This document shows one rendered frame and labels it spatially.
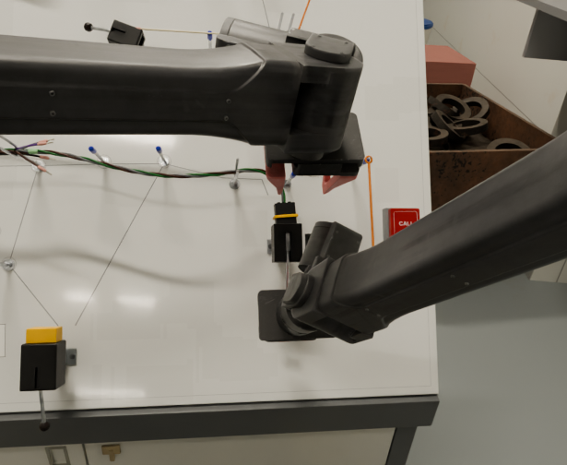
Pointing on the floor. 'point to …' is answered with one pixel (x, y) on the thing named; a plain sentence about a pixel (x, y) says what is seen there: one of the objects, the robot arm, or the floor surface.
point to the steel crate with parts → (472, 139)
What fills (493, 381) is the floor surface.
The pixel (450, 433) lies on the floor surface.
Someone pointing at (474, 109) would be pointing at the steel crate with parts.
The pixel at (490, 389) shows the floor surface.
